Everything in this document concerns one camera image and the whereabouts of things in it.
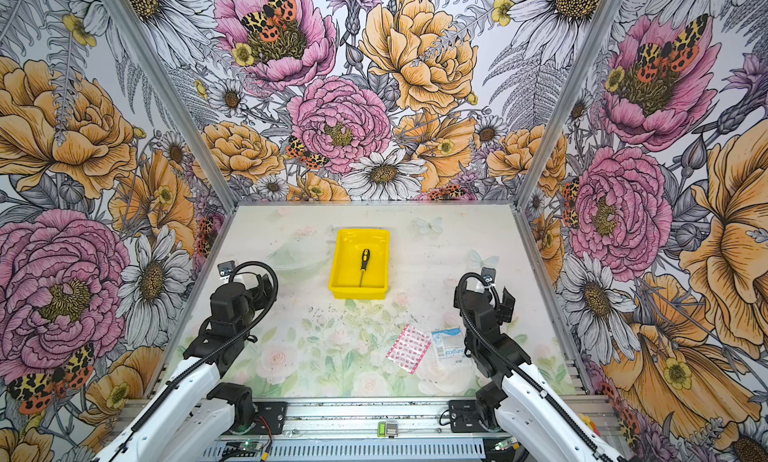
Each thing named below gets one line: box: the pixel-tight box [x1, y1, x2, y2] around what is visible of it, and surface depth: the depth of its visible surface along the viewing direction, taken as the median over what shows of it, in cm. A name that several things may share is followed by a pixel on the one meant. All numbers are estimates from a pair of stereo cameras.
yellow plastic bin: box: [328, 228, 391, 300], surface depth 103 cm
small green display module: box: [377, 421, 399, 439], surface depth 72 cm
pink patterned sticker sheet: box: [386, 324, 432, 375], surface depth 87 cm
